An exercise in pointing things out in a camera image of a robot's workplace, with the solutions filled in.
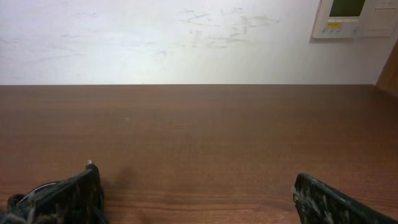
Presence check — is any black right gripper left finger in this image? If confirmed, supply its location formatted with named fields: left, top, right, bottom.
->
left=1, top=160, right=108, bottom=224

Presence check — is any beige wall control panel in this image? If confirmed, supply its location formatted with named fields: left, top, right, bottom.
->
left=312, top=0, right=397, bottom=39

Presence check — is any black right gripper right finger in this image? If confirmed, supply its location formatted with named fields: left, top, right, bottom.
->
left=292, top=173, right=397, bottom=224

